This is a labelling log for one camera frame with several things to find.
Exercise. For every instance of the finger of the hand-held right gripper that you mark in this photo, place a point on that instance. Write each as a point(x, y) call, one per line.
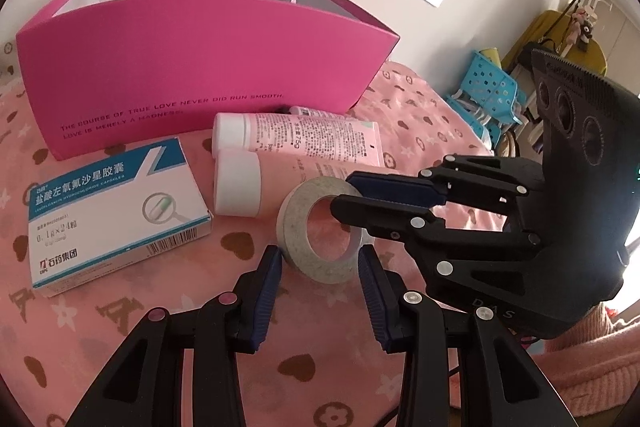
point(400, 189)
point(380, 219)

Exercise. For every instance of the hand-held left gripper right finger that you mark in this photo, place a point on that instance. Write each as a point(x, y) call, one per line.
point(377, 302)

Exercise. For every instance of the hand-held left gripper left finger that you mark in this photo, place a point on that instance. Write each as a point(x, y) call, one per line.
point(265, 292)

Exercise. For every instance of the clear tape roll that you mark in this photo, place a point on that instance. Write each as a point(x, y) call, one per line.
point(295, 227)

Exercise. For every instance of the white printed lotion tube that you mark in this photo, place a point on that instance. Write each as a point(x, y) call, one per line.
point(310, 137)

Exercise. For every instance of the pink lotion tube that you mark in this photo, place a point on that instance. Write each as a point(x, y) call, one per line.
point(235, 182)

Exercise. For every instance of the white and blue medicine box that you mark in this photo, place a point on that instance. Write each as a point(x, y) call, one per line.
point(100, 227)

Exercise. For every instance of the pink cardboard box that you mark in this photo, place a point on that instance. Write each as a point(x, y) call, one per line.
point(200, 72)

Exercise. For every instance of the person's right forearm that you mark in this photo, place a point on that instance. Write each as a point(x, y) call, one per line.
point(600, 357)

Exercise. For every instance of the pale yellow sheet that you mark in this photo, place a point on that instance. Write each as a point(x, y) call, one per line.
point(490, 55)

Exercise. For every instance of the small plush toy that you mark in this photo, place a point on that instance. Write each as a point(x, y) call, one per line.
point(585, 22)

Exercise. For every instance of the yellow cloth cover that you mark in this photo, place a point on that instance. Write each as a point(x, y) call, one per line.
point(545, 27)

